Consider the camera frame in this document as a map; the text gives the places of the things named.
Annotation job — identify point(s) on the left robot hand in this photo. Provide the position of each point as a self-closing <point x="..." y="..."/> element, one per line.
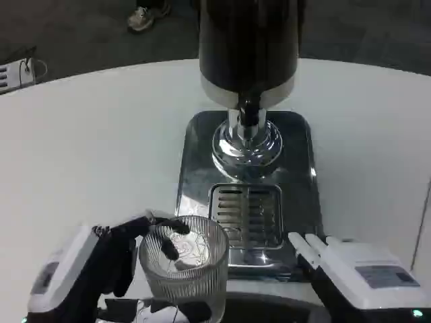
<point x="84" y="269"/>

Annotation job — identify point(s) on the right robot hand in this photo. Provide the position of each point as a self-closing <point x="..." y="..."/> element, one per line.
<point x="363" y="279"/>

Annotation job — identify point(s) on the clear ribbed glass cup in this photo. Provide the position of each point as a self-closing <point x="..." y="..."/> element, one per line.
<point x="185" y="266"/>

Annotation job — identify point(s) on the steel drip tray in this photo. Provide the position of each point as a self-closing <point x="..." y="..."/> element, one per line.
<point x="247" y="202"/>

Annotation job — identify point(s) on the black drink dispenser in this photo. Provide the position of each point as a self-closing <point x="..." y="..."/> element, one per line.
<point x="247" y="84"/>

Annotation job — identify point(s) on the person's shoe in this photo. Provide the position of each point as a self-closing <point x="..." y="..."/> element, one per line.
<point x="143" y="17"/>

